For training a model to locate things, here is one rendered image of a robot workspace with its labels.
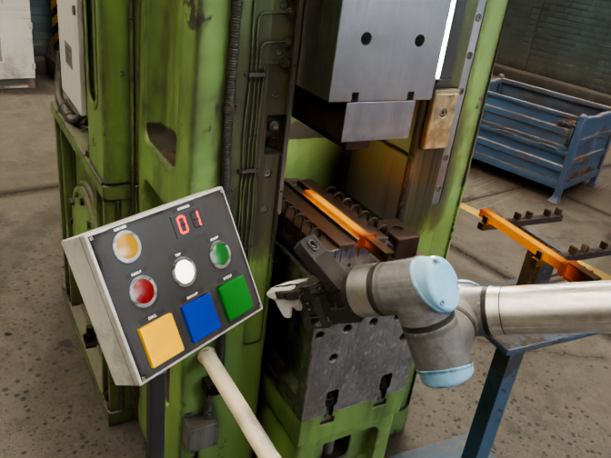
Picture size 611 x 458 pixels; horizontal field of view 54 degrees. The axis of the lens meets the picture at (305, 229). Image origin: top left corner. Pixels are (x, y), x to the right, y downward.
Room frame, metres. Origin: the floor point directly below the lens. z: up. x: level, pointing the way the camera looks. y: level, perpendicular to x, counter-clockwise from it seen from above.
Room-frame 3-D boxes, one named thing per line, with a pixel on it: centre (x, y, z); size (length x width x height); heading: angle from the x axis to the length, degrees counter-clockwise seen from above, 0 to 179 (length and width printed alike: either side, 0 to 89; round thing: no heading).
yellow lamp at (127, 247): (0.92, 0.31, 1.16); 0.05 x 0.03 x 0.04; 123
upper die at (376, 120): (1.58, -0.03, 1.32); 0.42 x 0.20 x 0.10; 33
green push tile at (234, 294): (1.05, 0.13, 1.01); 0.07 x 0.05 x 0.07; 148
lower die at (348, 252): (1.58, -0.03, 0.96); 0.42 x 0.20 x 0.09; 33
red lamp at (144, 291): (0.90, 0.27, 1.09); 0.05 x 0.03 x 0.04; 123
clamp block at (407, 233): (1.55, -0.26, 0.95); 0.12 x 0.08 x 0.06; 33
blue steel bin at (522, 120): (5.22, -1.80, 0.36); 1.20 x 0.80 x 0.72; 46
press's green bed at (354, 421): (1.62, -0.07, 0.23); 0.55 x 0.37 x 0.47; 33
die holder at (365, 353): (1.62, -0.07, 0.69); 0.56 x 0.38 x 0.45; 33
